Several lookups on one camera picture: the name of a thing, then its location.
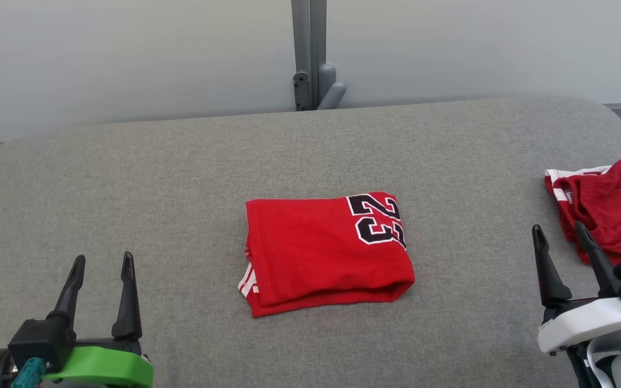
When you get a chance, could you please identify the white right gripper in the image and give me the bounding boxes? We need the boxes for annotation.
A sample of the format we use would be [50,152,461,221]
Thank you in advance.
[532,221,621,355]

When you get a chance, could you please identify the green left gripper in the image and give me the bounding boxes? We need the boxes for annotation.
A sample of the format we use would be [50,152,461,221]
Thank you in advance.
[0,251,154,388]

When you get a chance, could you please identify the red shorts with white trim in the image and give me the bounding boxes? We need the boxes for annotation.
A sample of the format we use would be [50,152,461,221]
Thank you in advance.
[544,155,621,267]

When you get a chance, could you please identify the red and white jersey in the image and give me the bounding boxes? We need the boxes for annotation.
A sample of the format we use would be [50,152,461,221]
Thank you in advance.
[238,191,416,318]

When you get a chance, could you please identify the grey metal frame post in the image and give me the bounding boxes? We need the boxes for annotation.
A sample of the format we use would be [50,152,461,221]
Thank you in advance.
[291,0,347,112]

